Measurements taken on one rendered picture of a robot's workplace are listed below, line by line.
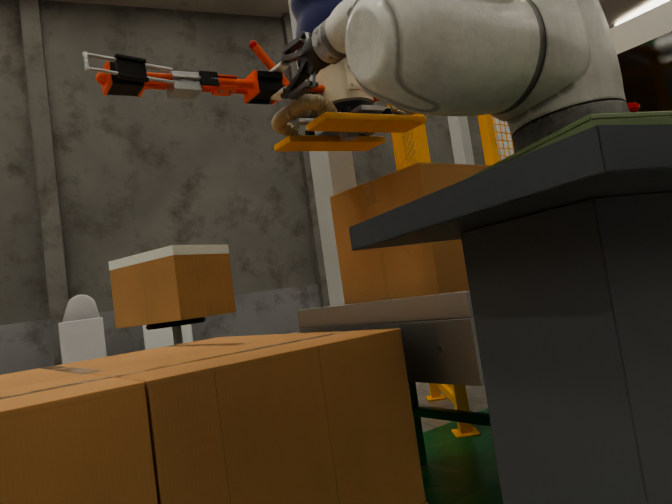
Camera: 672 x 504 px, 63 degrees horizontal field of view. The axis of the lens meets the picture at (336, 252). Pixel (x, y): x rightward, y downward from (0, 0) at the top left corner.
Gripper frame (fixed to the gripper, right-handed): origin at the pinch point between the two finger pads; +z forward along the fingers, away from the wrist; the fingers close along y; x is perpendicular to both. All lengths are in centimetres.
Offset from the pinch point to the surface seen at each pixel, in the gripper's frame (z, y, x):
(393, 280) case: -3, 54, 27
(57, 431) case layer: -18, 71, -61
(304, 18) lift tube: 0.9, -20.0, 11.7
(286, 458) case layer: -18, 86, -23
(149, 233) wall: 882, -106, 267
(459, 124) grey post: 179, -75, 302
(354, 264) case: 13, 48, 27
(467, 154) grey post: 178, -48, 306
